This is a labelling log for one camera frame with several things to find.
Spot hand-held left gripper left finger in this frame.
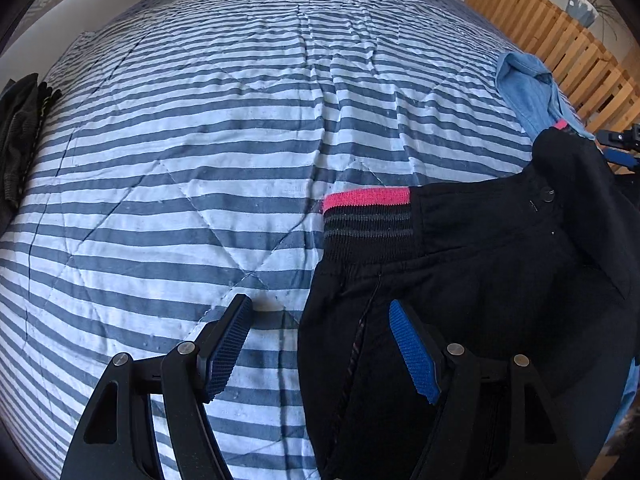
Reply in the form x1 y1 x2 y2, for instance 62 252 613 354
60 294 253 480

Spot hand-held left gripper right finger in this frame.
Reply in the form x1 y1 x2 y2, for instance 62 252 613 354
389 299 586 480

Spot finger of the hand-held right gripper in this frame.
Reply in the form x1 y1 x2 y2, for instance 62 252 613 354
597 127 640 173

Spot black pants with pink waistband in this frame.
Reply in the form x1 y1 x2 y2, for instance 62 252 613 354
297 127 640 480

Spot light blue denim garment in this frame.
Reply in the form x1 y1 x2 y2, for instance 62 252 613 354
495 51 596 138

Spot potted plant in pale pot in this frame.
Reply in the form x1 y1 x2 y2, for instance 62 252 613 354
555 0 626 46

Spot blue white striped blanket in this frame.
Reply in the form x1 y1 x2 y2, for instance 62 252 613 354
0 0 576 480

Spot dark clothing pile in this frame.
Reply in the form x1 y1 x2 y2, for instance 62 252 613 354
0 72 62 231

